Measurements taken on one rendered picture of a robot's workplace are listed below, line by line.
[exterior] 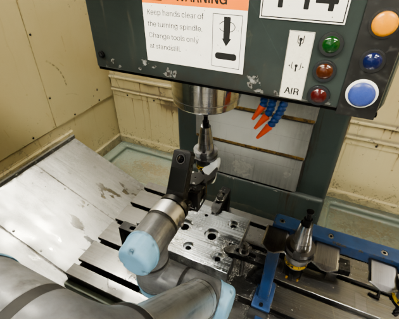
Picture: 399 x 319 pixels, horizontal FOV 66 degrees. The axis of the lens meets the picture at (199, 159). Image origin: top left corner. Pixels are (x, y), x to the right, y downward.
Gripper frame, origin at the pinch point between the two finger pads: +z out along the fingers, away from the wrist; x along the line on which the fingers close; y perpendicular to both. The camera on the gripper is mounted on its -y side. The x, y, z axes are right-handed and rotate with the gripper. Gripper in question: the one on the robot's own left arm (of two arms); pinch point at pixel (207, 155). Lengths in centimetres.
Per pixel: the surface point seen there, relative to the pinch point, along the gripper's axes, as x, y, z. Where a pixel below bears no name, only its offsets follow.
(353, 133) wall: 41, 28, 81
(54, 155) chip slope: -98, 45, 26
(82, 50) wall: -100, 1, 63
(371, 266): 42.4, 7.7, -12.4
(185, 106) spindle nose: -1.5, -18.1, -8.6
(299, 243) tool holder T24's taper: 27.7, 4.4, -15.5
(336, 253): 35.6, 7.7, -12.0
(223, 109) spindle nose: 6.1, -17.7, -5.8
